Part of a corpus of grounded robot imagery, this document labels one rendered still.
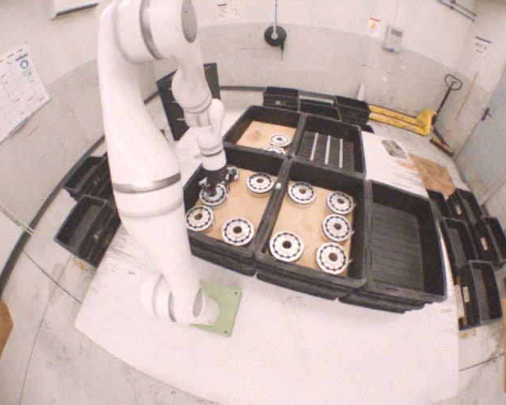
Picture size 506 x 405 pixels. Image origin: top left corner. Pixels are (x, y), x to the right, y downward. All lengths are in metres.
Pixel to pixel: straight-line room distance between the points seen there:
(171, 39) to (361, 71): 3.80
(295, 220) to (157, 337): 0.63
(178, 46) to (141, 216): 0.19
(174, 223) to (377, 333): 0.73
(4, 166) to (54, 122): 0.91
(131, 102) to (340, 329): 0.77
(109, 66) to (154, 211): 0.17
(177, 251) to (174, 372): 0.55
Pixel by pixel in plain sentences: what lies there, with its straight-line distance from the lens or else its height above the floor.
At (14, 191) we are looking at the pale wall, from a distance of 3.20.
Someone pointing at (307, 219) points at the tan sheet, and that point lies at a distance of 0.68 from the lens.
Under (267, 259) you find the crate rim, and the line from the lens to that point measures 0.49.
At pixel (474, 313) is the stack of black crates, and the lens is 1.49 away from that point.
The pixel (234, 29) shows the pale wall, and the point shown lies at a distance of 3.91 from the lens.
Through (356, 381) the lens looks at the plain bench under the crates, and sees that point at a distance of 0.78.
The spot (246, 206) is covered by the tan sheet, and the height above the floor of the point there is 0.83.
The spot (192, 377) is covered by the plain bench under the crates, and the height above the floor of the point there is 0.70.
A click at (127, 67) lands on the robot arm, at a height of 1.36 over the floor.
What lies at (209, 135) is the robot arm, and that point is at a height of 1.11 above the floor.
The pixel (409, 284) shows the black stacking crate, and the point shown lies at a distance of 0.76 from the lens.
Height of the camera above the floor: 1.39
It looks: 52 degrees down
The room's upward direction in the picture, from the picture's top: 2 degrees counter-clockwise
